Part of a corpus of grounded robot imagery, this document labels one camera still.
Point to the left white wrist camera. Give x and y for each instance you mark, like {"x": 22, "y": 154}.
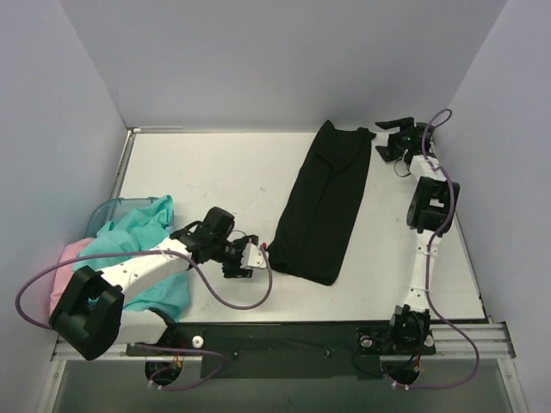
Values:
{"x": 253, "y": 258}

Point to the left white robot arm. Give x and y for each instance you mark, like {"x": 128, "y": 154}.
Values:
{"x": 91, "y": 314}

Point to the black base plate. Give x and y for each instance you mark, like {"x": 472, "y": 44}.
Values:
{"x": 313, "y": 350}

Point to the black t shirt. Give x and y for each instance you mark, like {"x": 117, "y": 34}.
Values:
{"x": 315, "y": 227}

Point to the clear plastic bin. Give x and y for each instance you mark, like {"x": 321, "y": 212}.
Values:
{"x": 131, "y": 215}

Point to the pink t shirt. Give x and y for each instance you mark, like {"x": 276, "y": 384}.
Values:
{"x": 63, "y": 274}

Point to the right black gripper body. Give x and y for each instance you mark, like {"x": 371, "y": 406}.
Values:
{"x": 397, "y": 138}

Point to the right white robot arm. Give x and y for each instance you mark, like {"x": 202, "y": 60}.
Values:
{"x": 429, "y": 216}

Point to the aluminium rail frame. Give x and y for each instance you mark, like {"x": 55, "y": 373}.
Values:
{"x": 492, "y": 340}

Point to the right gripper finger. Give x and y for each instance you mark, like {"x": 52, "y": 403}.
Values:
{"x": 401, "y": 123}
{"x": 386, "y": 154}

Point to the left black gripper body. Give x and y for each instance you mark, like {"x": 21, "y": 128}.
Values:
{"x": 237, "y": 259}

